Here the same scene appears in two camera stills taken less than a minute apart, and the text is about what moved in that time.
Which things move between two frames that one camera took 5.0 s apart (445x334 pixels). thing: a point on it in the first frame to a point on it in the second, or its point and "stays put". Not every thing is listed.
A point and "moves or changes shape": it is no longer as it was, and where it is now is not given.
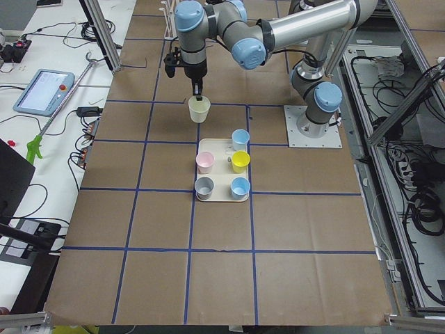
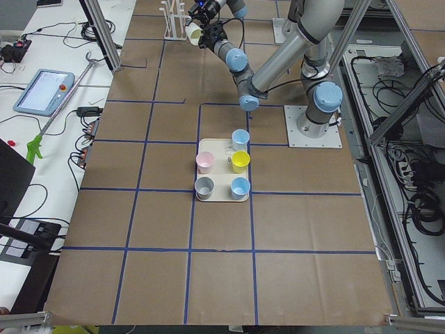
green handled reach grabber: (33, 144) stays put
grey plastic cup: (204, 188) stays put
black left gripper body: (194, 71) to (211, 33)
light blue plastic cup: (240, 138) stays put
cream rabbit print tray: (222, 172) stays put
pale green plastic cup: (199, 108) moves or changes shape
